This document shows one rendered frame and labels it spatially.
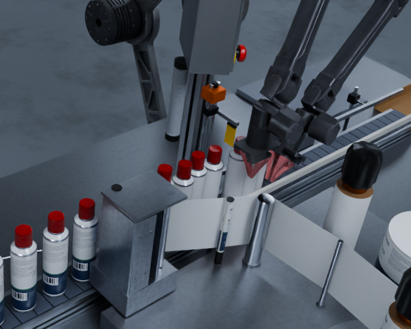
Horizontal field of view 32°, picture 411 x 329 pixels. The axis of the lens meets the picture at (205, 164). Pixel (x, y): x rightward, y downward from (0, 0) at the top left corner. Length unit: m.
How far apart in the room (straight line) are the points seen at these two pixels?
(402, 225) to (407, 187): 0.51
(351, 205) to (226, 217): 0.30
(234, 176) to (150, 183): 0.38
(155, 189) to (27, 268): 0.30
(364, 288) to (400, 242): 0.17
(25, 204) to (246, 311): 0.65
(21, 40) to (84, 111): 0.87
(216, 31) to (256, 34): 3.47
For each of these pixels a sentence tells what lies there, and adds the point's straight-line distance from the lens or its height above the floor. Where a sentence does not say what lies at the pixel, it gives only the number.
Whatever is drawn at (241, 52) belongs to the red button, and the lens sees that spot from 1.62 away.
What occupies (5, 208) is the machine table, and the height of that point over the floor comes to 0.83.
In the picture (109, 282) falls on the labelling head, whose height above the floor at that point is 0.94.
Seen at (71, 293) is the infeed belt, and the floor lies 0.88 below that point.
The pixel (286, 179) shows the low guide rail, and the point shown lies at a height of 0.91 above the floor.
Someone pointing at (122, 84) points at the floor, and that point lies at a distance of 4.18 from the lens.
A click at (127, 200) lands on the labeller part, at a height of 1.14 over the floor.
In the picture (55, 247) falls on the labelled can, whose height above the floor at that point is 1.02.
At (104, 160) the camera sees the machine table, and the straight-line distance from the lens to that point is 2.08.
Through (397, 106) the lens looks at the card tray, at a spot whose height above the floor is 0.83.
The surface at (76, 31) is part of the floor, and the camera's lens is 4.75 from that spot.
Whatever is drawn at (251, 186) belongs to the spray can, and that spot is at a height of 0.94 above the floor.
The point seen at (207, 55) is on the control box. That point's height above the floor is 1.33.
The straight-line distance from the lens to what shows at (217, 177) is 1.75.
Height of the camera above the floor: 2.03
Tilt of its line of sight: 34 degrees down
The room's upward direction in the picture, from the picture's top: 10 degrees clockwise
